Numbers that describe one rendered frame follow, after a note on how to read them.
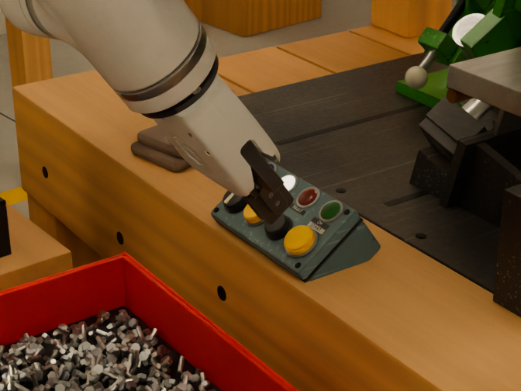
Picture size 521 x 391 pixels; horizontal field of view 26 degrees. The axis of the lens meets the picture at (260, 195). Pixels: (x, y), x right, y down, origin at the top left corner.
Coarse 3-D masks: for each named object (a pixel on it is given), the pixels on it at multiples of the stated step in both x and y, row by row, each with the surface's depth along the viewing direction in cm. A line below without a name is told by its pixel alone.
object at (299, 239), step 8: (288, 232) 102; (296, 232) 102; (304, 232) 101; (312, 232) 102; (288, 240) 102; (296, 240) 101; (304, 240) 101; (312, 240) 101; (288, 248) 101; (296, 248) 101; (304, 248) 101
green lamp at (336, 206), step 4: (328, 204) 103; (332, 204) 103; (336, 204) 103; (324, 208) 103; (328, 208) 103; (332, 208) 103; (336, 208) 102; (324, 212) 103; (328, 212) 103; (332, 212) 102; (336, 212) 102; (324, 216) 103; (328, 216) 102; (332, 216) 102
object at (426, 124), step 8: (424, 120) 116; (424, 128) 116; (432, 128) 115; (432, 136) 115; (440, 136) 114; (448, 136) 114; (432, 144) 118; (440, 144) 114; (448, 144) 114; (456, 144) 113; (448, 152) 114
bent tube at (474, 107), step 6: (468, 102) 116; (474, 102) 116; (480, 102) 115; (468, 108) 116; (474, 108) 115; (480, 108) 115; (486, 108) 115; (492, 108) 115; (474, 114) 115; (480, 114) 115
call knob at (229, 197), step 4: (228, 192) 110; (224, 196) 110; (228, 196) 110; (232, 196) 109; (236, 196) 109; (240, 196) 109; (224, 200) 110; (228, 200) 109; (232, 200) 109; (236, 200) 109; (240, 200) 109; (244, 200) 109; (224, 204) 110; (228, 204) 109; (232, 204) 109; (236, 204) 109; (240, 204) 109; (244, 204) 109; (228, 208) 109; (232, 208) 109; (236, 208) 109
